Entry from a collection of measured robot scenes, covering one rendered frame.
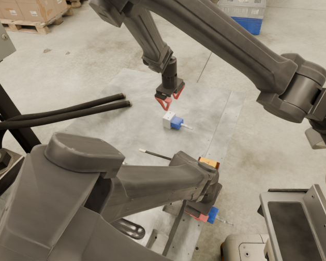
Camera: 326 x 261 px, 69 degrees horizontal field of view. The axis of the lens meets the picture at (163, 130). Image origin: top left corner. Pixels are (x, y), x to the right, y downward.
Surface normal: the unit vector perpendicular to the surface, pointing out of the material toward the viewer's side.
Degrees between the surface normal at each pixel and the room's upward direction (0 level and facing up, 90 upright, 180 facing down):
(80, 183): 50
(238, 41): 60
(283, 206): 0
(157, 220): 0
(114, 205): 90
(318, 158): 0
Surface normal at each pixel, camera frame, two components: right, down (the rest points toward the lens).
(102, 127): -0.07, -0.68
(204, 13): 0.32, 0.23
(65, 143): 0.47, -0.88
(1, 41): 0.91, 0.26
